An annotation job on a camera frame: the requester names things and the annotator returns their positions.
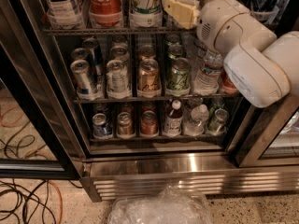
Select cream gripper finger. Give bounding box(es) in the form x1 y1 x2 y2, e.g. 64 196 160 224
162 0 200 29

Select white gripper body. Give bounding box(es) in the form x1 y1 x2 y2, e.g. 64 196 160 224
196 0 277 58

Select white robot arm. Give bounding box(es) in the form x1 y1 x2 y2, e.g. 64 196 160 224
162 0 299 107

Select white green arizona can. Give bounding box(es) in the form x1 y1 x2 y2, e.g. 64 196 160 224
131 0 160 27

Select clear water bottle middle shelf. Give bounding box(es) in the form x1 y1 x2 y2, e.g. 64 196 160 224
193 49 223 96

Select clear water bottle shelf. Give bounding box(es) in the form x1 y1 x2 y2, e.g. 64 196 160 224
193 49 223 96
183 105 209 136

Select red coke can middle front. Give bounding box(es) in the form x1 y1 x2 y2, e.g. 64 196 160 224
221 71 238 94

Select green can middle shelf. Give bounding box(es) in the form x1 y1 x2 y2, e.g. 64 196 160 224
166 57 191 96

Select green can shelf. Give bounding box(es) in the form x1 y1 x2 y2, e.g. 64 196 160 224
206 108 229 135
166 57 191 96

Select gold can middle shelf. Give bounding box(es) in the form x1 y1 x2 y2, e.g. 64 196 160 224
137 59 161 98

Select gold can shelf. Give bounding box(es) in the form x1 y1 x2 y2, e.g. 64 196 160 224
117 112 134 136
137 59 161 98

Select red coca-cola can top shelf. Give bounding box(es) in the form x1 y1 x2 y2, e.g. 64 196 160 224
91 0 121 27

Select green can bottom shelf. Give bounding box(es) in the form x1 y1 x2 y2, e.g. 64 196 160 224
206 108 229 135

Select silver white can middle shelf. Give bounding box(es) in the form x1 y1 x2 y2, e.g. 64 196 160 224
106 60 130 99

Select blue silver can rear left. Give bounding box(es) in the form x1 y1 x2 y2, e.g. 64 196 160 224
82 37 103 76

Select clear water bottle bottom shelf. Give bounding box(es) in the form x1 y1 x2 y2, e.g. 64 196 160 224
183 105 209 136

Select stainless steel display fridge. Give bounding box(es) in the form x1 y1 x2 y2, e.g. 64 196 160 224
0 0 299 202

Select red can bottom shelf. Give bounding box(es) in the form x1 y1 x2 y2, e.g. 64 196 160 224
140 111 158 137

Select silver blue can front left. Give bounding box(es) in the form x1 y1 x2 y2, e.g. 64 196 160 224
70 60 97 100

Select gold can bottom shelf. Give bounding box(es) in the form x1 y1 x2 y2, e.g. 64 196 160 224
117 112 134 136

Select white tea bottle top shelf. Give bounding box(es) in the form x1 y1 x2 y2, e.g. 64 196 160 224
46 0 85 30

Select blue can bottom shelf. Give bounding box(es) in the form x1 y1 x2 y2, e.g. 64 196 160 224
93 113 112 139

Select brown juice bottle white cap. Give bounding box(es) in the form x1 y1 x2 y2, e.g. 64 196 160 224
164 100 183 137

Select clear plastic bag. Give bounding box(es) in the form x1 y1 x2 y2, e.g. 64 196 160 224
107 186 213 224

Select black and orange floor cables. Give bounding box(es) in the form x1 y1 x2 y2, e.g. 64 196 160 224
0 179 64 224

